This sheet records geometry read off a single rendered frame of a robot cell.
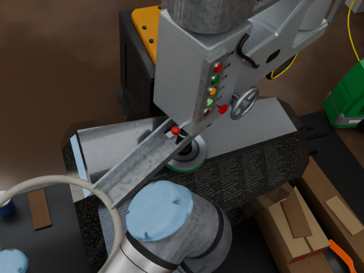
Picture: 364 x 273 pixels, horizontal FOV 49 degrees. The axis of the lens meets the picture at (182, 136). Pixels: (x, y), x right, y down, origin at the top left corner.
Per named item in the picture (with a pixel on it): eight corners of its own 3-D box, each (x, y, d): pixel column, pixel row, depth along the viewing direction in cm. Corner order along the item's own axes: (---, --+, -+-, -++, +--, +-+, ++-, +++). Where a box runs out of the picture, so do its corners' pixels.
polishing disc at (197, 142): (199, 176, 170) (199, 175, 169) (151, 161, 172) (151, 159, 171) (211, 138, 183) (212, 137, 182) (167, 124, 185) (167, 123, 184)
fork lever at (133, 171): (212, 76, 174) (212, 69, 170) (245, 102, 167) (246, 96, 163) (89, 184, 158) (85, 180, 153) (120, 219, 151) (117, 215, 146)
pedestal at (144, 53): (115, 91, 306) (111, 8, 247) (194, 73, 326) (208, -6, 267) (143, 160, 272) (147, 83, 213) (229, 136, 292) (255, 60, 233)
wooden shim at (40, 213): (27, 194, 246) (26, 193, 245) (44, 189, 250) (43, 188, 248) (34, 230, 233) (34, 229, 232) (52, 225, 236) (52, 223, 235)
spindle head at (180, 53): (214, 67, 174) (236, -28, 138) (252, 97, 165) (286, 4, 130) (151, 107, 156) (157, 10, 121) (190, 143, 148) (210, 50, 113)
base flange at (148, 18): (129, 14, 245) (129, 8, 241) (202, 3, 260) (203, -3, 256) (157, 69, 220) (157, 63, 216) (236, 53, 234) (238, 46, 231)
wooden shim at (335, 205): (324, 202, 252) (324, 201, 251) (335, 196, 255) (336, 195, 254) (351, 236, 240) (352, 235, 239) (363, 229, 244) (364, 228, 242)
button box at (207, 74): (207, 109, 141) (222, 46, 119) (213, 113, 140) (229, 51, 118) (191, 119, 138) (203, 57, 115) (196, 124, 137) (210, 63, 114)
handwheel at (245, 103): (236, 94, 162) (245, 67, 150) (255, 109, 158) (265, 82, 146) (210, 112, 155) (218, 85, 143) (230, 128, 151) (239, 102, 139)
